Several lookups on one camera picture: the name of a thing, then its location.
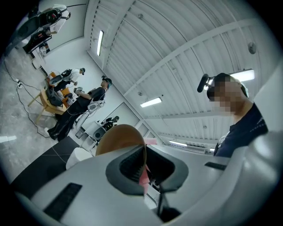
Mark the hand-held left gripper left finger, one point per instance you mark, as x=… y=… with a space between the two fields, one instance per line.
x=92 y=194

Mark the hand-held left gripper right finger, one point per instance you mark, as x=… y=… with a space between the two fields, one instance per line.
x=221 y=187

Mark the black mat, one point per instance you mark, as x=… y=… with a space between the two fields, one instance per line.
x=50 y=154

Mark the white cylindrical bin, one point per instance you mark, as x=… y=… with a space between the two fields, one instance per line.
x=78 y=157

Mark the white air purifier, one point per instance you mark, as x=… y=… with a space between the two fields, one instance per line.
x=99 y=132

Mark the person's head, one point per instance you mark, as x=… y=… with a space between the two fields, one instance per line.
x=227 y=97

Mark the orange chair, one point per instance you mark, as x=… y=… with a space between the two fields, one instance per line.
x=65 y=91

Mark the black head-mounted camera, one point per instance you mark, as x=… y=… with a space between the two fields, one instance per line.
x=202 y=83

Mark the black bag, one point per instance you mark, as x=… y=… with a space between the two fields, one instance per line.
x=53 y=97

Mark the white air conditioner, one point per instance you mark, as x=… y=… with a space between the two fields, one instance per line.
x=199 y=149

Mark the long ceiling light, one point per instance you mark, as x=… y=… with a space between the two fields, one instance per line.
x=100 y=43
x=178 y=143
x=151 y=102
x=245 y=75

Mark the wooden chair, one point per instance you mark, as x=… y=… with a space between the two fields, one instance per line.
x=47 y=109

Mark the pink cloth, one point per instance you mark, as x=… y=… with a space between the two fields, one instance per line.
x=143 y=179

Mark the round ceiling fixture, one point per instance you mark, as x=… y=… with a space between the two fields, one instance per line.
x=252 y=47

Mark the person's dark shirt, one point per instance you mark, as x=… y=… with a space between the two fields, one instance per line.
x=243 y=130

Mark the brown wooden bowl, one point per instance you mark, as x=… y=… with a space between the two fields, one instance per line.
x=119 y=139

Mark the black table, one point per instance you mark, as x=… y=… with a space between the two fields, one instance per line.
x=36 y=44

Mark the white stool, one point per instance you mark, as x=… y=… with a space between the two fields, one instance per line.
x=36 y=64

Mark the white power strip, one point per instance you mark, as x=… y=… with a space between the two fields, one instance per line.
x=19 y=83

